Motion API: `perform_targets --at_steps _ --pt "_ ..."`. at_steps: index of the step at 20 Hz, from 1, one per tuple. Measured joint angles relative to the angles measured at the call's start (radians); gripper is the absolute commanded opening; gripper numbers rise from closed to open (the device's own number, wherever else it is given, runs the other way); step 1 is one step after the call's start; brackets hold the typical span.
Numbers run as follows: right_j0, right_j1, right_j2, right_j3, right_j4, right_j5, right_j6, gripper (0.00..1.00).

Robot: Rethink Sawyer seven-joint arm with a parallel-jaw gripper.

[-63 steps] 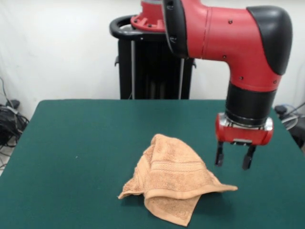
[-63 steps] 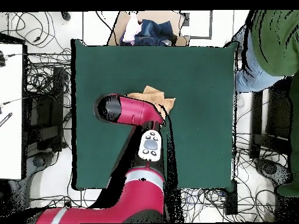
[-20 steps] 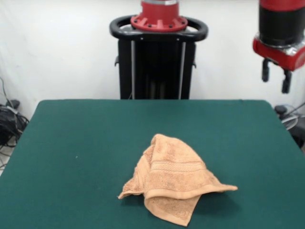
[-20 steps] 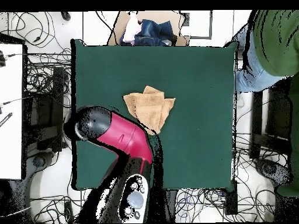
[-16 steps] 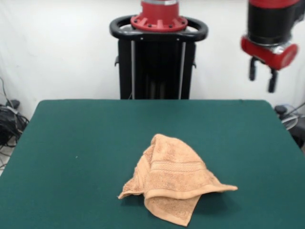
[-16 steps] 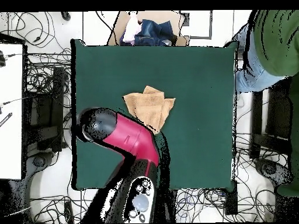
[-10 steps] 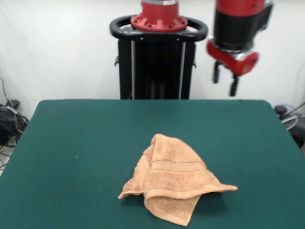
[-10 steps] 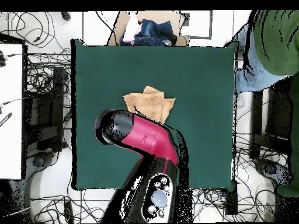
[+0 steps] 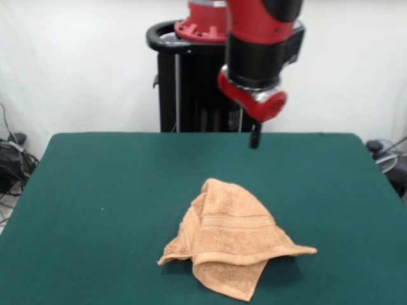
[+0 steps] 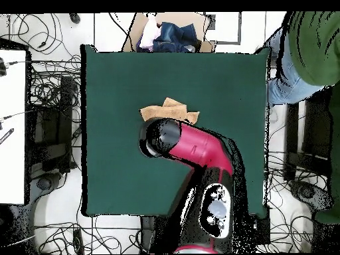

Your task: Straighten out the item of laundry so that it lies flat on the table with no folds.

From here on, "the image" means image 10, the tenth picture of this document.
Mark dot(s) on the pink garment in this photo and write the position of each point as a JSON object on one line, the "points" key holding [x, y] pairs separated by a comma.
{"points": [[148, 37]]}

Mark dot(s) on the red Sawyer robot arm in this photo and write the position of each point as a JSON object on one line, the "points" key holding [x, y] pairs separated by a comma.
{"points": [[202, 148]]}

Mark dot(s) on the grey stand base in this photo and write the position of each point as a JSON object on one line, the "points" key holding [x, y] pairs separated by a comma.
{"points": [[308, 192], [43, 183]]}

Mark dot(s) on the orange terry towel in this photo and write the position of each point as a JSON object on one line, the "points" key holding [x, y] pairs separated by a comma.
{"points": [[170, 111]]}

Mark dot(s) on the small black floor device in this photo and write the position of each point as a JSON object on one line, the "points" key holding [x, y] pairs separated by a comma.
{"points": [[75, 18]]}

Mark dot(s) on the cardboard box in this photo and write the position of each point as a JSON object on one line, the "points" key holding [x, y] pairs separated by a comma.
{"points": [[186, 18]]}

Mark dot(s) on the blue jeans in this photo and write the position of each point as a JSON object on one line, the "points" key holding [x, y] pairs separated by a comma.
{"points": [[172, 37]]}

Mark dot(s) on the black floor stand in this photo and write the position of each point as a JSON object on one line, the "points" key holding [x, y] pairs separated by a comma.
{"points": [[66, 106]]}

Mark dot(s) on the black power strip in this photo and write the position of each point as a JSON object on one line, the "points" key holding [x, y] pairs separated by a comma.
{"points": [[78, 241]]}

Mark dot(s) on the person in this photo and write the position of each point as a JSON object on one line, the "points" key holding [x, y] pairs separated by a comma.
{"points": [[313, 47]]}

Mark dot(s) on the black furniture frame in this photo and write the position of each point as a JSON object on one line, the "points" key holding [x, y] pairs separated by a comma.
{"points": [[292, 127]]}

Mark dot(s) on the dark green cloth-covered object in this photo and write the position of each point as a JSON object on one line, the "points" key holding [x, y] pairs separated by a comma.
{"points": [[335, 159]]}

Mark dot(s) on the white desk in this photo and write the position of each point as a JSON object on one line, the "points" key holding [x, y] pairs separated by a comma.
{"points": [[12, 132]]}

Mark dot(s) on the dark green tablecloth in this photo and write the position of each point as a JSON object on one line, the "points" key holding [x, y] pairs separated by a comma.
{"points": [[119, 159]]}

